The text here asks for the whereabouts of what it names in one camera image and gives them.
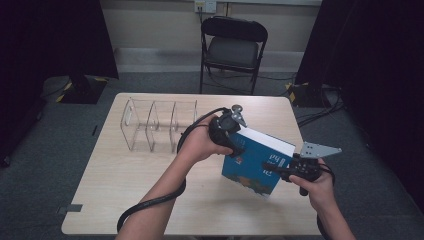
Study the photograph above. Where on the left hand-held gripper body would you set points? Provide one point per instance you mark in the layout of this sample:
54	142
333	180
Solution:
223	128

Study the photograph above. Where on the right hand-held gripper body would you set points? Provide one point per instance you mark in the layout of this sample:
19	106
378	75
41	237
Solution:
308	166

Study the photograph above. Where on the blue book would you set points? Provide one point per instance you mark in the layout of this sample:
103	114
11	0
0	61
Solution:
253	163

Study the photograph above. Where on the clear acrylic book rack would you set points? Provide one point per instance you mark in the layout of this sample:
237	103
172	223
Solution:
150	128

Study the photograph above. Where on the person's right hand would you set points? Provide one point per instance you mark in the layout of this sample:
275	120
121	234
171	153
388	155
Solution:
320	191

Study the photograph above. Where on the person's left hand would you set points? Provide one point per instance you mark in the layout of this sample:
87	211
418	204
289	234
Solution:
196	143

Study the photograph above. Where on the black stand base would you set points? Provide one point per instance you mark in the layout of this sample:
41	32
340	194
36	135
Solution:
83	91
306	95

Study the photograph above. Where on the black folding chair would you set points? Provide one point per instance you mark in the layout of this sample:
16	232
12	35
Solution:
233	50

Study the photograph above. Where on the small black floor item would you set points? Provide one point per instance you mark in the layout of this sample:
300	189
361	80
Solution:
95	130

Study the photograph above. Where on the grey tape strip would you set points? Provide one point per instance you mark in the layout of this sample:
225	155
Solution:
71	208

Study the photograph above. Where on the white wall socket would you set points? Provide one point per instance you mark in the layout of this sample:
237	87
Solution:
206	6

